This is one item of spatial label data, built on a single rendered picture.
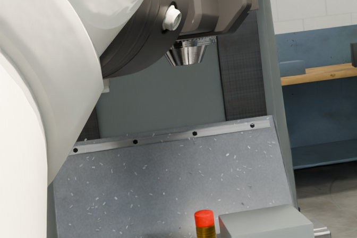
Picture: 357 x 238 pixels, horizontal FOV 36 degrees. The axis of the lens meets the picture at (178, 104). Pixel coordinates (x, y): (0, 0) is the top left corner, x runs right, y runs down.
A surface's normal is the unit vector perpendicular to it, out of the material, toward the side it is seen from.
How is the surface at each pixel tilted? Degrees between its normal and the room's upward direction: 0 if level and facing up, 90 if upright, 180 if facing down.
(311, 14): 90
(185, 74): 90
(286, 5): 90
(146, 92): 90
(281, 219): 0
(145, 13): 113
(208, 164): 63
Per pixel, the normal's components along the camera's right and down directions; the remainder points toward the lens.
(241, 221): -0.12, -0.99
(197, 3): 0.44, 0.03
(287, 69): 0.02, 0.11
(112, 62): 0.62, 0.78
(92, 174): 0.04, -0.35
